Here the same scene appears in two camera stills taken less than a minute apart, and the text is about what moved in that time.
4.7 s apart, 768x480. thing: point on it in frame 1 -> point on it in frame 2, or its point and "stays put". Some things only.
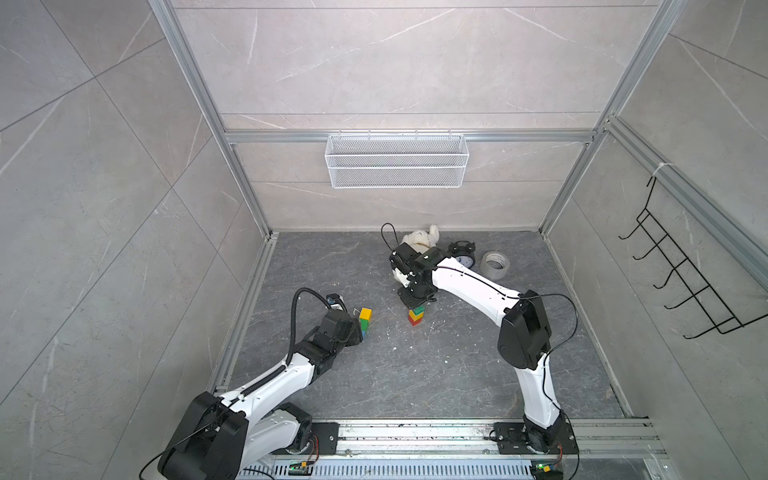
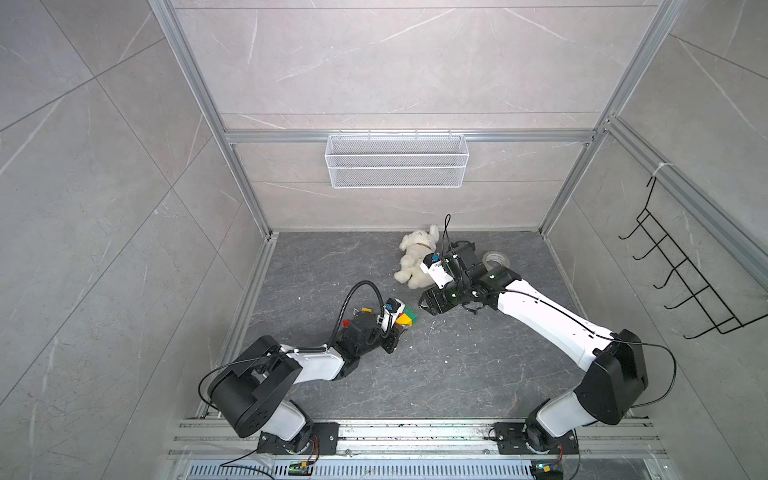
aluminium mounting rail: (597, 439) stays put
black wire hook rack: (703, 295) stays put
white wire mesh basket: (396, 161) stays put
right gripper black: (402, 294) -> (434, 302)
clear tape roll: (494, 265) stays put
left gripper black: (354, 331) -> (392, 339)
